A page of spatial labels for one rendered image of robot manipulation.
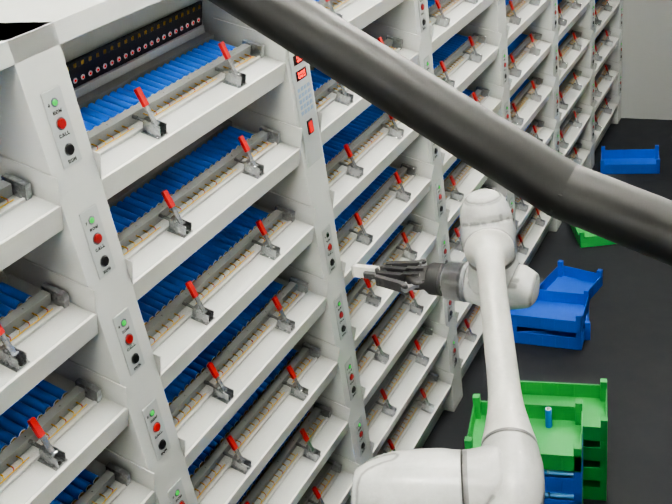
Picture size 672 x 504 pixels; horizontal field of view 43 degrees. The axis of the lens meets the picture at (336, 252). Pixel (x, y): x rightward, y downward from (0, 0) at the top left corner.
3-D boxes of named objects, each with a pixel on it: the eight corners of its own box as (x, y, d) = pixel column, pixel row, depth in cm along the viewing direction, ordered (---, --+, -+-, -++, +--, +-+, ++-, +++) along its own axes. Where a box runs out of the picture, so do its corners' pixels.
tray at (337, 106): (416, 66, 251) (424, 21, 242) (318, 149, 205) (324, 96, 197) (354, 48, 257) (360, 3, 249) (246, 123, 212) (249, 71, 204)
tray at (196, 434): (325, 310, 218) (328, 281, 212) (184, 472, 172) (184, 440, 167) (257, 282, 224) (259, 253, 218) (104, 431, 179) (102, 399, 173)
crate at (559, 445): (582, 421, 240) (582, 398, 236) (581, 472, 223) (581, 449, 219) (475, 414, 249) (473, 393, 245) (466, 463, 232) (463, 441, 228)
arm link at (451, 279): (477, 289, 198) (453, 286, 201) (474, 254, 194) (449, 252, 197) (464, 310, 191) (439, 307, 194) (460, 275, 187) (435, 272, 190)
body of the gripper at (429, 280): (440, 303, 194) (403, 299, 198) (453, 284, 200) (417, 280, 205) (437, 275, 190) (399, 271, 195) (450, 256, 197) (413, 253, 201)
